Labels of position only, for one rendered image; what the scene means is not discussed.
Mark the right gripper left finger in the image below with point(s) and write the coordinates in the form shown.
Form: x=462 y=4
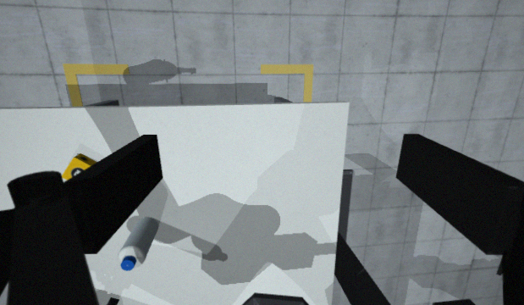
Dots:
x=55 y=223

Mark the grey bottle with blue cap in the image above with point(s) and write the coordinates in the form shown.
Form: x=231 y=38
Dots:
x=134 y=251

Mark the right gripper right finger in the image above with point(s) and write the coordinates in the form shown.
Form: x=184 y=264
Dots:
x=484 y=204

